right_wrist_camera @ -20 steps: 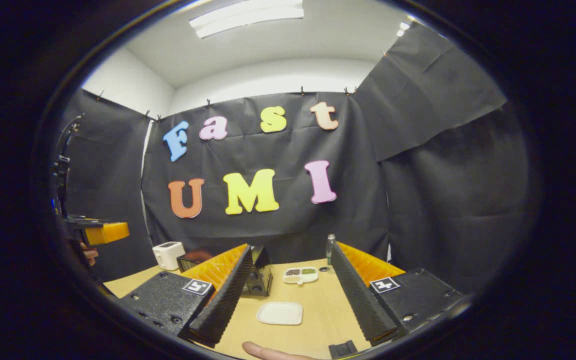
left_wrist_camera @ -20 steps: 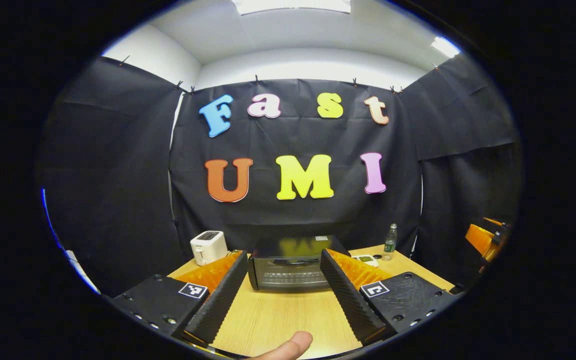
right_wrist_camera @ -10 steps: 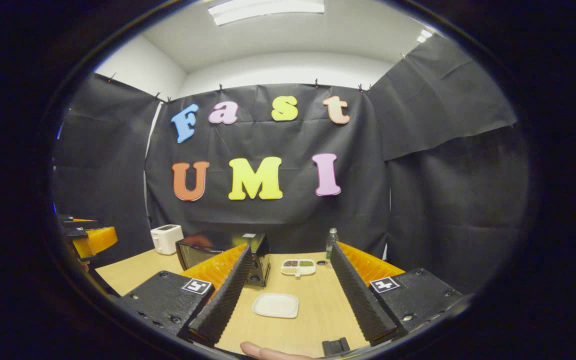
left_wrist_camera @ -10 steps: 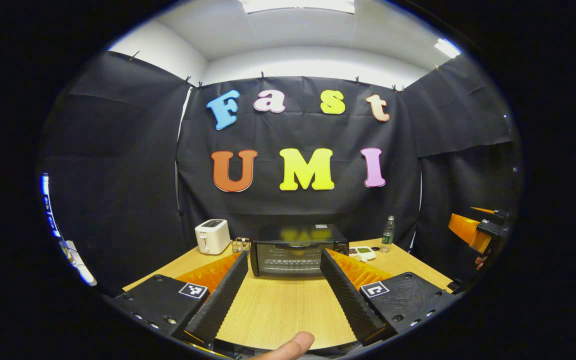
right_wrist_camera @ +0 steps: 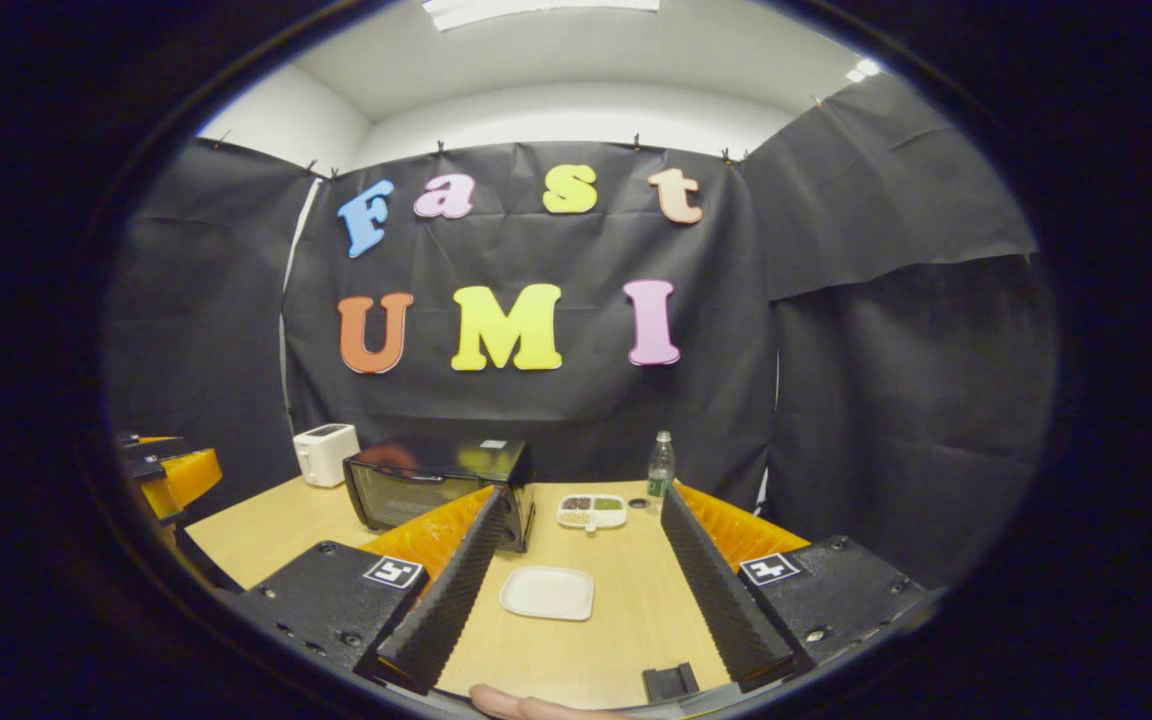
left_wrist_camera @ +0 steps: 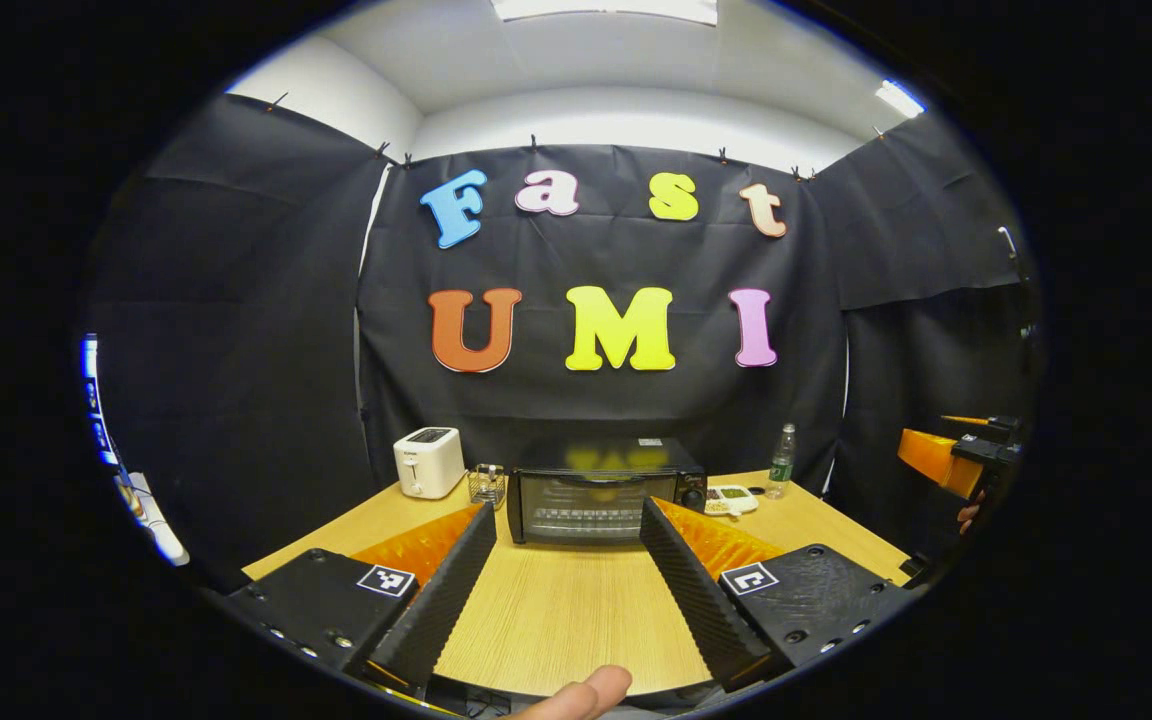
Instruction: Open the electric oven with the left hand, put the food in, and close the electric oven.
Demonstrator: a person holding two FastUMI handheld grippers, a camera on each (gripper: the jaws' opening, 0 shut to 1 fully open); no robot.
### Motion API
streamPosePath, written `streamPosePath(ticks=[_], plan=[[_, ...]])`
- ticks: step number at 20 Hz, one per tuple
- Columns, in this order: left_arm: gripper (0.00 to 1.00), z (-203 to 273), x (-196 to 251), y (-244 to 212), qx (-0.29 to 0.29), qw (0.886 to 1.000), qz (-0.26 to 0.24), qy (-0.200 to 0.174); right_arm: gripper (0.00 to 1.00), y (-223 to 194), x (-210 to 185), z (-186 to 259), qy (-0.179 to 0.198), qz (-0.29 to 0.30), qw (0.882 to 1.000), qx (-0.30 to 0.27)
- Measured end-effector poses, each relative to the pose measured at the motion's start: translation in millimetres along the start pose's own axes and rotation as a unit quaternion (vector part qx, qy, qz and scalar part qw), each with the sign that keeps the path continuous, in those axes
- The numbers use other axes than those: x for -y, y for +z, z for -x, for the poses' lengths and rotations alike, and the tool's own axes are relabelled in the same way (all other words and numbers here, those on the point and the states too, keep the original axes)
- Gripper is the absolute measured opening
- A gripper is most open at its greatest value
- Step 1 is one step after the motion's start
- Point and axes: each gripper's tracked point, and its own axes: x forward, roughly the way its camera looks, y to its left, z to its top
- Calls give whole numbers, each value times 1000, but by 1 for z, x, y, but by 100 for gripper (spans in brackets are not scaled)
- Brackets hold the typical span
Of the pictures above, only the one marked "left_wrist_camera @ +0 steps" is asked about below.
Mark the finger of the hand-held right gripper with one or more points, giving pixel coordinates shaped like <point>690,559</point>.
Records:
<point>936,458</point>
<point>964,419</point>

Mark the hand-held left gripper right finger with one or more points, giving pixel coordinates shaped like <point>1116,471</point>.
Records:
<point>691,590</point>

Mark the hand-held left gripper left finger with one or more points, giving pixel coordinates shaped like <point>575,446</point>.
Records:
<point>441,590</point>

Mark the black electric oven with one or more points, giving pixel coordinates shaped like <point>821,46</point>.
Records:
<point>576,505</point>

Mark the white divided snack dish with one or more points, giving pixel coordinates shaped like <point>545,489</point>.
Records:
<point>733,498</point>

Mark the small black object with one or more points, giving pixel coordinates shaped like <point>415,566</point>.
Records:
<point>919,570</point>

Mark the white toaster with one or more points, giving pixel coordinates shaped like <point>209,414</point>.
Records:
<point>428,462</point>

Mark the clear plastic water bottle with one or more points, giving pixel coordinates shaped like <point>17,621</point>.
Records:
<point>782,468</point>

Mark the black backdrop cloth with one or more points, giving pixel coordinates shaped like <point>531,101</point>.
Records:
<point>256,330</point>

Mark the small ceiling light panel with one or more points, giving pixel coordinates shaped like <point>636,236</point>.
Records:
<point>899,98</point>

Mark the computer monitor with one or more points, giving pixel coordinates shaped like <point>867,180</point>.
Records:
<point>96,405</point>

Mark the large ceiling light panel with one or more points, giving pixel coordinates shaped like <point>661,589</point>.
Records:
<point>606,8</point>

